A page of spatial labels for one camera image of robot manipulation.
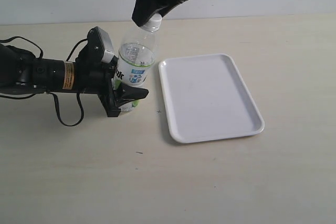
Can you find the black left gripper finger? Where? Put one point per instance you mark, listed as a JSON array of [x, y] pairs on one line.
[[125, 94]]

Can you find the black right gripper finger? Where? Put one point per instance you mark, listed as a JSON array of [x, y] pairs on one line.
[[169, 7], [145, 9]]

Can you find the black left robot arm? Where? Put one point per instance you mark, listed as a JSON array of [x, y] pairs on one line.
[[22, 73]]

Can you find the white bottle cap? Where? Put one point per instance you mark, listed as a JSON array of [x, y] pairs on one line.
[[153, 24]]

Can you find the clear plastic drink bottle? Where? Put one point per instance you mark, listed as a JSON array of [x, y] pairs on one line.
[[136, 56]]

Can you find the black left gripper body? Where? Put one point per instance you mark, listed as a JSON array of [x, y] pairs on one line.
[[95, 77]]

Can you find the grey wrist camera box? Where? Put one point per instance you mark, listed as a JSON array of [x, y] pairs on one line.
[[100, 47]]

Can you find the white plastic tray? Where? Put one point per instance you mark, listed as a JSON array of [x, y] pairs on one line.
[[206, 99]]

